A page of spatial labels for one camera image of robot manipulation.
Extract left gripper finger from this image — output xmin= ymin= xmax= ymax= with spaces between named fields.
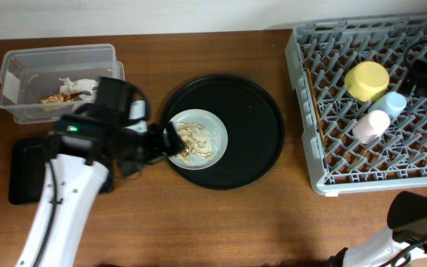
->
xmin=139 ymin=151 xmax=168 ymax=165
xmin=164 ymin=122 xmax=185 ymax=156

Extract food scraps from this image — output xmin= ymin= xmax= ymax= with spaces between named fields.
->
xmin=176 ymin=122 xmax=213 ymax=165

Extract grey plate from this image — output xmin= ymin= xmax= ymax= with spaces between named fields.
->
xmin=169 ymin=109 xmax=228 ymax=170

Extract white tissue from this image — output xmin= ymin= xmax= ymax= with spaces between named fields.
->
xmin=59 ymin=78 xmax=99 ymax=101

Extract gold candy wrapper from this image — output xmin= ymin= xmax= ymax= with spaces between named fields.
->
xmin=40 ymin=93 xmax=81 ymax=104

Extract wooden chopstick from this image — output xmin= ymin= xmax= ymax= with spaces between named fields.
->
xmin=306 ymin=67 xmax=325 ymax=144

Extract pink cup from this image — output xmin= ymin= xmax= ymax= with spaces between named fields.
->
xmin=352 ymin=110 xmax=390 ymax=144

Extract yellow bowl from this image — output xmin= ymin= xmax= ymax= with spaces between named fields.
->
xmin=344 ymin=61 xmax=390 ymax=102

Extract blue cup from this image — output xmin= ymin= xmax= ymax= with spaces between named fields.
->
xmin=368 ymin=91 xmax=407 ymax=118

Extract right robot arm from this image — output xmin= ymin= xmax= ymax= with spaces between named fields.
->
xmin=326 ymin=191 xmax=427 ymax=267

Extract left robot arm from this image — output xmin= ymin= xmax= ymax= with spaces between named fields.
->
xmin=16 ymin=77 xmax=185 ymax=266

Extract grey dishwasher rack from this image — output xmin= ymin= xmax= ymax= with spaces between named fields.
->
xmin=285 ymin=15 xmax=427 ymax=197

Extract round black serving tray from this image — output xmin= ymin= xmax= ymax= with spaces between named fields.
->
xmin=160 ymin=75 xmax=285 ymax=190

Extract clear plastic bin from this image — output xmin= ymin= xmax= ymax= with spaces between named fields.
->
xmin=0 ymin=44 xmax=125 ymax=124

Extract black rectangular tray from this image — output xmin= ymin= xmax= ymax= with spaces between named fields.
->
xmin=8 ymin=136 xmax=114 ymax=205

